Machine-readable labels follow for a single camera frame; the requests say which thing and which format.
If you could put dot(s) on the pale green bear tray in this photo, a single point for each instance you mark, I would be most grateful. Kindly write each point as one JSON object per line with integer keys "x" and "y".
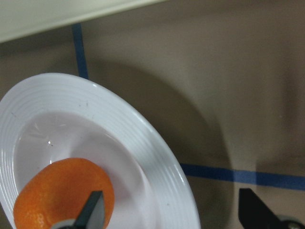
{"x": 21, "y": 18}

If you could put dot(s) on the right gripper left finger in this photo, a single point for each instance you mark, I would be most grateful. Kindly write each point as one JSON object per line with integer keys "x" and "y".
{"x": 92, "y": 215}

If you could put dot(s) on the orange fruit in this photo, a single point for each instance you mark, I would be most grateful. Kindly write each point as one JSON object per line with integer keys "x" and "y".
{"x": 59, "y": 192}

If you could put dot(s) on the white ceramic plate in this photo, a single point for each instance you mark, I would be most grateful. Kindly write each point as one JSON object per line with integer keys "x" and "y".
{"x": 53, "y": 116}

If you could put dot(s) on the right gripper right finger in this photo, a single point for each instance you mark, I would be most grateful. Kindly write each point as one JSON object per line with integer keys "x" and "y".
{"x": 253, "y": 213}

